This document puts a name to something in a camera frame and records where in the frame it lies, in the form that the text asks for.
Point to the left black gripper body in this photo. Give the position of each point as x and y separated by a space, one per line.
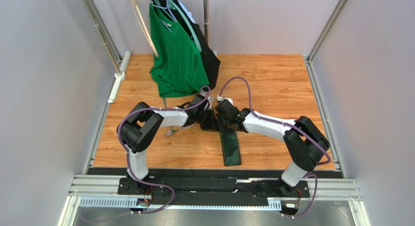
206 119

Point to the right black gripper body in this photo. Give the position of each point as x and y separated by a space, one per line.
224 121

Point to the dark green cloth napkin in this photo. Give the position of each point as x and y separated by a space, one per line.
231 149

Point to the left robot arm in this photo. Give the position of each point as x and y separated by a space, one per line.
139 128

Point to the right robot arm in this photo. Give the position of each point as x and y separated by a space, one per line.
305 143

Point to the silver fork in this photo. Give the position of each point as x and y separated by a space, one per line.
173 131

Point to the black t-shirt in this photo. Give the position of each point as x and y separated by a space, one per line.
210 61

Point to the green t-shirt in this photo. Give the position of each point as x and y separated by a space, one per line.
178 69

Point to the metal rack pole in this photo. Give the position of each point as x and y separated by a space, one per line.
206 20

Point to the teal clothes hanger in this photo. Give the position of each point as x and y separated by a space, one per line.
176 11

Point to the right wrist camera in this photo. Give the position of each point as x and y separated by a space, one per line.
221 99

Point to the white corner pole bracket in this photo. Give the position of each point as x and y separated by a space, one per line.
119 77

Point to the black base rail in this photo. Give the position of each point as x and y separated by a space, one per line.
206 187

